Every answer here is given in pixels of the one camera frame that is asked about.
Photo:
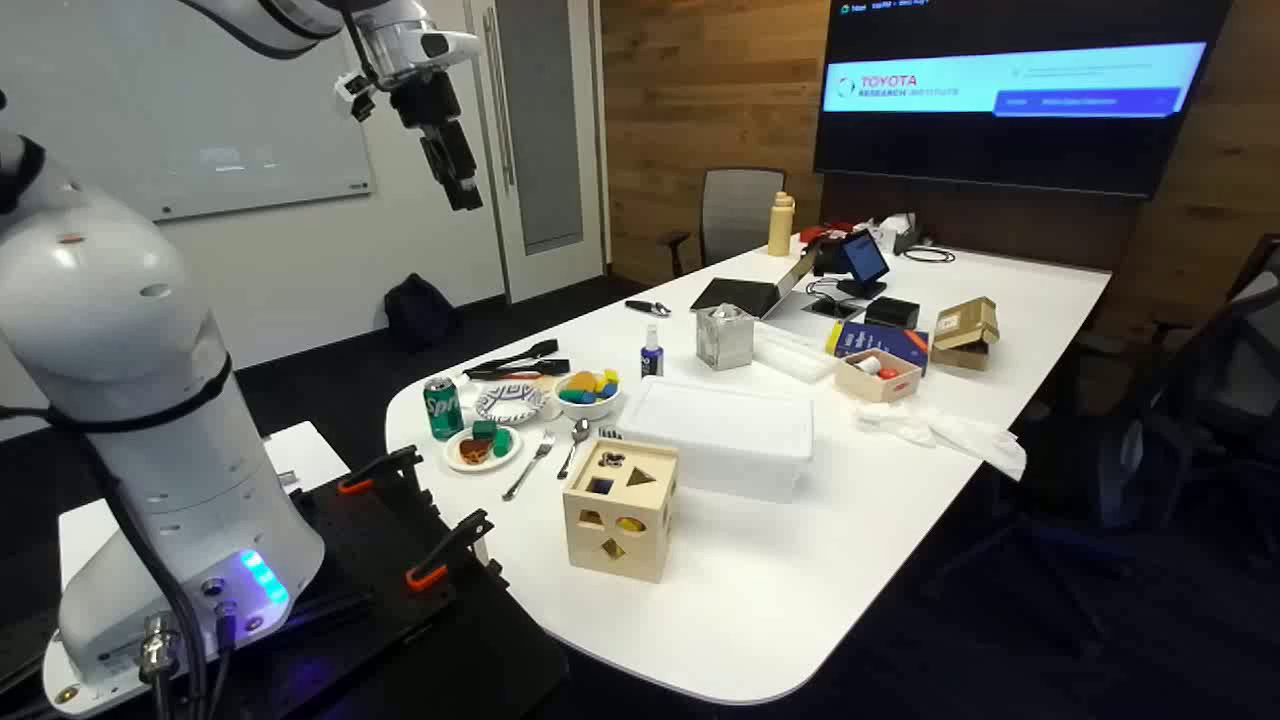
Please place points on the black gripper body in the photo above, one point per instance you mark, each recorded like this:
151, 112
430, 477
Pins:
430, 105

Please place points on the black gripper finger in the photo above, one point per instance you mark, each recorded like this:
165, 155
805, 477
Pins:
464, 183
440, 167

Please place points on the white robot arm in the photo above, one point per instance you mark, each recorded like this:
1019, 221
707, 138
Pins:
121, 333

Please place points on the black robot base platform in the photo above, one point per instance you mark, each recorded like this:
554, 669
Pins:
373, 586

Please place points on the clear plastic container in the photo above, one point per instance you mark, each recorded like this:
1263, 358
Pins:
724, 477

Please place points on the black bag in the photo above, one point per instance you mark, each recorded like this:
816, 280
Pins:
420, 309

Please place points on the black tongs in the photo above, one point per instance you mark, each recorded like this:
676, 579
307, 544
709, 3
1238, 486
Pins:
514, 352

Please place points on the black utensil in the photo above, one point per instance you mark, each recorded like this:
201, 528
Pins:
525, 371

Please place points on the black marker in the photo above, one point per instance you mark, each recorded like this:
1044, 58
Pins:
648, 309

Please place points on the white patterned plate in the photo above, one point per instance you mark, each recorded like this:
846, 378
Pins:
509, 405

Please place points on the green soda can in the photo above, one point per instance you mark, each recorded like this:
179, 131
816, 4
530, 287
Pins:
440, 411

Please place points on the bowl of colourful toys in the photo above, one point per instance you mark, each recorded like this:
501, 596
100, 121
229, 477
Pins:
591, 388

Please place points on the green toy food piece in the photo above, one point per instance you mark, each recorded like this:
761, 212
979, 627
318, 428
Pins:
486, 432

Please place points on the small clear blue bottle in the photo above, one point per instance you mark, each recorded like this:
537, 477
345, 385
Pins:
648, 358

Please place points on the grey office chair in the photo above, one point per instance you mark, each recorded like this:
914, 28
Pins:
740, 212

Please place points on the small white plate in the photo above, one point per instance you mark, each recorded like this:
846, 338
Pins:
506, 457

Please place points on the silver spoon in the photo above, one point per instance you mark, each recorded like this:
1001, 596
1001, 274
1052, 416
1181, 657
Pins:
579, 440

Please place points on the black notebook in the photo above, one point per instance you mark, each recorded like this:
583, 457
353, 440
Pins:
738, 297

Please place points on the silver fork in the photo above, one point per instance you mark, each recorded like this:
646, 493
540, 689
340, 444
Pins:
530, 471

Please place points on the yellow mustard bottle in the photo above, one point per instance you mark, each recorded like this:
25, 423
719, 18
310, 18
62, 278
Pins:
783, 225

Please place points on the wooden shape sorter cube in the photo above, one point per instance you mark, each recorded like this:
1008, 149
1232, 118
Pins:
621, 514

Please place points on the clear plastic tray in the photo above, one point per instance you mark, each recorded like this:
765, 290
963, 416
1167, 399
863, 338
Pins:
793, 358

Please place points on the tablet on stand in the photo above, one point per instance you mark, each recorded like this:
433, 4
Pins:
864, 259

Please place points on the white crumpled cloth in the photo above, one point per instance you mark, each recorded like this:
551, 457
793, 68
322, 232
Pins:
889, 231

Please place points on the small black box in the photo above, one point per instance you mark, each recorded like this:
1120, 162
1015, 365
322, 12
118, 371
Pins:
889, 315

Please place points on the blue box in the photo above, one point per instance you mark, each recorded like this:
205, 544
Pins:
887, 340

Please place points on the small wooden tray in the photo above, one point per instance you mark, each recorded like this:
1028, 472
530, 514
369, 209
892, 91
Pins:
876, 380

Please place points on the gold cardboard box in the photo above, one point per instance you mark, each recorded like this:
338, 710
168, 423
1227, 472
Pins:
967, 327

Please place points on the white plastic bag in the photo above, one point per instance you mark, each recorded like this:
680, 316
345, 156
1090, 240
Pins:
951, 432

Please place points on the black office chair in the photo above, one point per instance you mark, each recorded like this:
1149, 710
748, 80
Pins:
1184, 402

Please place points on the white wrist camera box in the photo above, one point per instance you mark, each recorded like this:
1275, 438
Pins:
356, 92

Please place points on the wall television screen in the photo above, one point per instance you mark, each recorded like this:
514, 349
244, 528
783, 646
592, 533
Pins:
1015, 80

